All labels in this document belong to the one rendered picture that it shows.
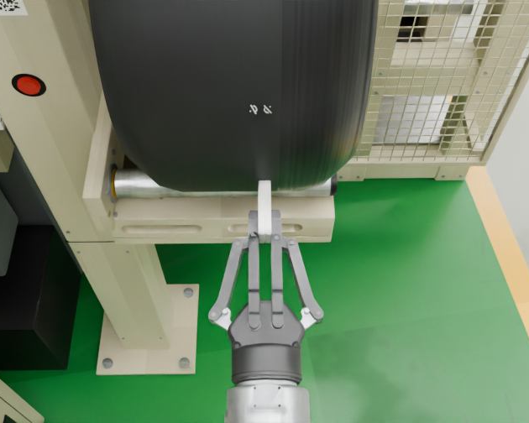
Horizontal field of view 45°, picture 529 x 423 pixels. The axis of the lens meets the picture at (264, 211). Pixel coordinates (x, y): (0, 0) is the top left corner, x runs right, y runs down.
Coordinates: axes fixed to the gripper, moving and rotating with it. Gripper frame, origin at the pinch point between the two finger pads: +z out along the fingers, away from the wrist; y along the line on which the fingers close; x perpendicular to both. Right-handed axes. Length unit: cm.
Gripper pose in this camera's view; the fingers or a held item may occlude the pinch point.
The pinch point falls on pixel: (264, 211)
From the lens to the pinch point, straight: 76.0
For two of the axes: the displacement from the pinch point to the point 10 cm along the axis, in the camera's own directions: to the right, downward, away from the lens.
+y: -10.0, 0.1, 0.0
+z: -0.1, -9.1, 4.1
